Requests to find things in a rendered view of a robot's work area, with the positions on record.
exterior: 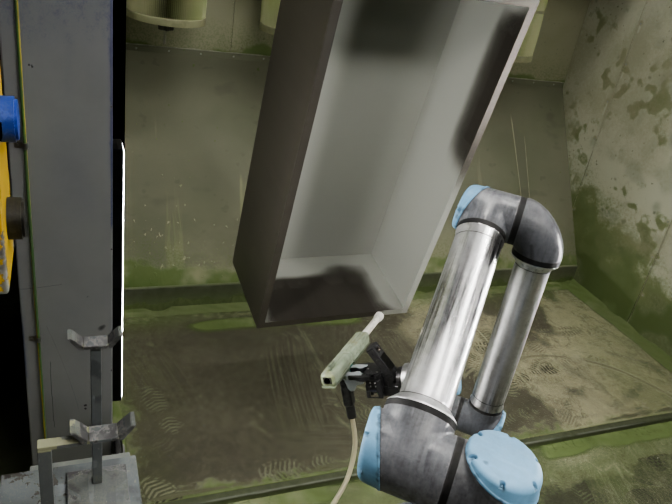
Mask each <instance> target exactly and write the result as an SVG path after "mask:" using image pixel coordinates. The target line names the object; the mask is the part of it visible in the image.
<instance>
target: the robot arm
mask: <svg viewBox="0 0 672 504"><path fill-rule="evenodd" d="M452 226H453V228H455V229H456V231H455V237H454V240H453V243H452V245H451V248H450V251H449V254H448V257H447V259H446V262H445V265H444V268H443V271H442V274H441V276H440V279H439V282H438V285H437V288H436V290H435V293H434V296H433V299H432V302H431V305H430V307H429V310H428V313H427V316H426V319H425V321H424V324H423V327H422V330H421V333H420V335H419V338H418V341H417V344H416V347H415V350H414V352H413V355H412V358H411V361H410V363H405V364H404V365H403V366H399V367H398V368H397V367H396V366H395V365H394V363H393V362H392V361H391V360H390V358H389V357H388V356H387V354H386V353H385V352H384V351H383V349H382V348H381V347H380V345H379V344H378V343H377V342H373V343H372V344H370V345H369V347H368V348H367V349H366V352H367V353H368V354H369V356H370V357H371V358H372V360H373V361H374V362H375V363H360V364H355V365H352V367H351V368H350V370H351V372H347V374H346V375H345V376H346V380H345V379H343V380H344V381H345V383H346V385H347V387H348V389H349V390H350V391H355V389H356V386H357V385H361V384H363V383H364V382H366V385H365V386H366V393H367V398H381V399H384V397H385V396H390V397H388V398H387V400H386V403H385V405H384V408H381V407H380V406H375V407H373V409H372V410H371V413H370V415H369V418H368V421H367V425H366V428H365V432H364V436H363V439H362V443H361V448H360V453H359V458H358V464H357V475H358V477H359V479H360V480H361V481H362V482H364V483H366V484H368V485H370V486H372V487H374V488H376V489H377V490H378V491H382V492H385V493H387V494H390V495H392V496H395V497H397V498H400V499H402V500H405V501H407V502H410V503H412V504H537V502H538V500H539V495H540V490H541V486H542V483H543V474H542V469H541V466H540V464H539V463H538V460H537V458H536V457H535V455H534V454H533V453H532V451H531V450H530V449H529V448H528V447H527V446H526V445H524V444H523V443H522V442H521V441H519V440H518V439H516V438H514V437H513V438H511V437H509V436H508V434H506V433H503V432H501V429H502V427H503V424H504V421H505V417H506V413H505V412H504V411H503V408H504V402H505V399H506V397H507V394H508V391H509V388H510V385H511V382H512V379H513V377H514V374H515V371H516V368H517V365H518V362H519V360H520V357H521V354H522V351H523V348H524V345H525V343H526V340H527V337H528V334H529V331H530V328H531V325H532V323H533V320H534V317H535V314H536V311H537V308H538V306H539V303H540V300H541V297H542V294H543V291H544V289H545V286H546V283H547V280H548V277H549V274H550V272H551V271H552V270H555V269H557V268H559V266H560V264H561V261H562V258H563V253H564V245H563V239H562V235H561V232H560V229H559V227H558V225H557V223H556V221H555V219H554V218H553V216H552V215H551V214H550V212H549V211H548V210H547V209H546V208H545V207H544V206H543V205H542V204H540V203H539V202H537V201H536V200H534V199H531V198H525V197H522V196H519V195H515V194H511V193H507V192H504V191H500V190H496V189H493V188H490V187H489V186H480V185H471V186H470V187H468V188H467V190H466V191H465V192H464V194H463V196H462V198H461V200H460V202H459V204H458V207H457V209H456V211H455V214H454V217H453V221H452ZM504 243H508V244H511V245H513V248H512V251H511V254H512V256H513V257H514V259H515V263H514V266H513V269H512V272H511V275H510V278H509V281H508V284H507V287H506V291H505V294H504V297H503V300H502V303H501V306H500V309H499V312H498V315H497V318H496V322H495V325H494V328H493V331H492V334H491V337H490V340H489V343H488V346H487V349H486V352H485V356H484V359H483V362H482V365H481V368H480V371H479V374H478V377H477V380H476V383H475V386H474V390H473V393H472V394H471V396H470V399H467V398H464V397H460V396H457V395H459V394H460V393H461V377H462V374H463V371H464V368H465V364H466V361H467V358H468V355H469V352H470V348H471V345H472V342H473V339H474V335H475V332H476V329H477V326H478V323H479V319H480V316H481V313H482V310H483V307H484V303H485V300H486V297H487V294H488V290H489V287H490V284H491V281H492V278H493V274H494V271H495V268H496V265H497V261H498V258H499V255H500V252H501V249H502V248H503V246H504ZM370 392H371V394H370ZM375 393H377V394H378V395H379V397H371V395H374V394H375ZM456 430H457V431H460V432H462V433H465V434H468V435H471V437H470V438H469V440H468V439H465V438H463V437H460V436H457V435H454V434H455V431H456Z"/></svg>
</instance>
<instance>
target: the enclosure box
mask: <svg viewBox="0 0 672 504"><path fill-rule="evenodd" d="M539 2H540V0H281V1H280V6H279V12H278V17H277V23H276V28H275V33H274V39H273V44H272V50H271V55H270V61H269V66H268V71H267V77H266V82H265V88H264V93H263V99H262V104H261V109H260V115H259V120H258V126H257V131H256V136H255V142H254V147H253V153H252V158H251V164H250V169H249V174H248V180H247V185H246V191H245V196H244V202H243V207H242V212H241V218H240V223H239V229H238V234H237V240H236V245H235V250H234V256H233V261H232V262H233V265H234V268H235V270H236V273H237V276H238V278H239V281H240V284H241V286H242V289H243V292H244V295H245V297H246V300H247V303H248V305H249V308H250V311H251V314H252V316H253V319H254V322H255V324H256V327H257V328H265V327H275V326H284V325H294V324H303V323H313V322H322V321H332V320H342V319H351V318H361V317H370V316H374V315H375V314H376V312H382V313H383V314H384V315H389V314H399V313H407V311H408V308H409V306H410V304H411V301H412V299H413V297H414V294H415V292H416V290H417V287H418V285H419V283H420V280H421V278H422V276H423V273H424V271H425V269H426V266H427V264H428V262H429V259H430V257H431V255H432V252H433V250H434V248H435V245H436V243H437V241H438V238H439V236H440V234H441V231H442V229H443V226H444V224H445V222H446V219H447V217H448V215H449V212H450V210H451V208H452V205H453V203H454V201H455V198H456V196H457V194H458V191H459V189H460V187H461V184H462V182H463V180H464V177H465V175H466V173H467V170H468V168H469V166H470V163H471V161H472V159H473V156H474V154H475V152H476V149H477V147H478V145H479V142H480V140H481V138H482V135H483V133H484V131H485V128H486V126H487V124H488V121H489V119H490V117H491V114H492V112H493V110H494V107H495V105H496V103H497V100H498V98H499V96H500V93H501V91H502V89H503V86H504V84H505V82H506V79H507V77H508V75H509V72H510V70H511V68H512V65H513V63H514V61H515V58H516V56H517V54H518V51H519V49H520V47H521V44H522V42H523V40H524V37H525V35H526V33H527V30H528V28H529V26H530V23H531V21H532V19H533V16H534V14H535V12H536V9H537V7H538V5H539Z"/></svg>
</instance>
